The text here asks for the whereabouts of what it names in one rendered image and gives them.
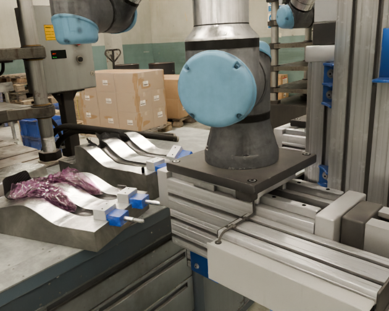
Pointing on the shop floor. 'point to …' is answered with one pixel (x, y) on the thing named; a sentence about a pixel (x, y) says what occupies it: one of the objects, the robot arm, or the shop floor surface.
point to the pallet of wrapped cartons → (126, 100)
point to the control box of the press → (62, 71)
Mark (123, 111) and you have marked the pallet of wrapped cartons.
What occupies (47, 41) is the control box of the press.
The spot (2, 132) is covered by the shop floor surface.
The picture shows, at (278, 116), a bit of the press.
